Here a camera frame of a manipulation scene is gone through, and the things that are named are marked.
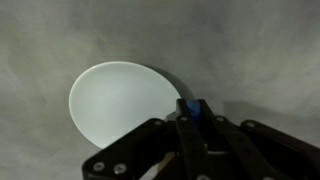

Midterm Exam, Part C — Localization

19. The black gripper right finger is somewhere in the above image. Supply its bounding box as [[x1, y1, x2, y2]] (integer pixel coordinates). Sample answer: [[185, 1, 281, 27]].
[[197, 98, 320, 180]]

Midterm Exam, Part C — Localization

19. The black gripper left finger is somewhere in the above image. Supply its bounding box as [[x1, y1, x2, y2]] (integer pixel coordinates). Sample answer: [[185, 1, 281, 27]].
[[82, 98, 214, 180]]

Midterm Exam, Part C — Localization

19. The blue ceramic cup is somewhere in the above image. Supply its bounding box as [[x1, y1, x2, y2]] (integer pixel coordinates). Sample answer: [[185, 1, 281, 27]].
[[156, 99, 231, 171]]

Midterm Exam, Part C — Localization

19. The white round plate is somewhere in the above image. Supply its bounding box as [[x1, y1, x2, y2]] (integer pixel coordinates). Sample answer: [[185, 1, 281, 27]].
[[68, 60, 183, 150]]

